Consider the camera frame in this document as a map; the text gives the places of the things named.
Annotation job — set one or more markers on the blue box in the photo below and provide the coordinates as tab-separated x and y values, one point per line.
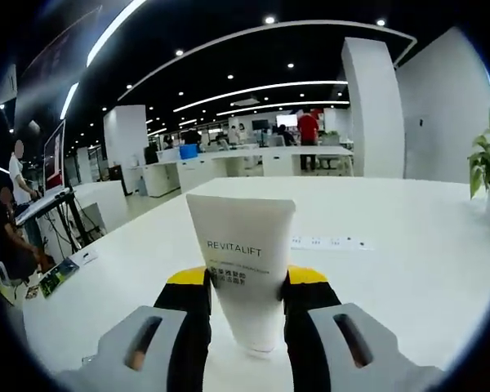
188	151

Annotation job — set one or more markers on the small white desk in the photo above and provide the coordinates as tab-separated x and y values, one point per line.
100	204

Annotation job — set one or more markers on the white skincare tube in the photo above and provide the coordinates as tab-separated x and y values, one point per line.
245	228

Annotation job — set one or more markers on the white frame chair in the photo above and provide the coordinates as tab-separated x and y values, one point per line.
6	273

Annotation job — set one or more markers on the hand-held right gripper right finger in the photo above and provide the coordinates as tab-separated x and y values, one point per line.
322	347

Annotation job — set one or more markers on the black green packet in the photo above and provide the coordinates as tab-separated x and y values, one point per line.
59	277

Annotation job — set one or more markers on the large red screen monitor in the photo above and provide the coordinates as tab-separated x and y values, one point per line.
55	159

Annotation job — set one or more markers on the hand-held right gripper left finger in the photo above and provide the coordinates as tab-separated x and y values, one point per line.
163	347

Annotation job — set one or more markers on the white printed card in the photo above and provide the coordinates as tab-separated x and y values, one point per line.
85	257

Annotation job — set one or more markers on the long white counter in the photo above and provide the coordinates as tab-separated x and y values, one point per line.
269	157

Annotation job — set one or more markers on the dark hanging banner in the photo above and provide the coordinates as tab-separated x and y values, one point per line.
61	45

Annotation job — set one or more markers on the wall screen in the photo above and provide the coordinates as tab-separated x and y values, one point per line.
286	120

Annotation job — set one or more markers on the white standing desk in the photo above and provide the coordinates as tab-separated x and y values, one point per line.
45	204

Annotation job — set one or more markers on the table socket panel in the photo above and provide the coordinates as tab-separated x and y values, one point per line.
330	242

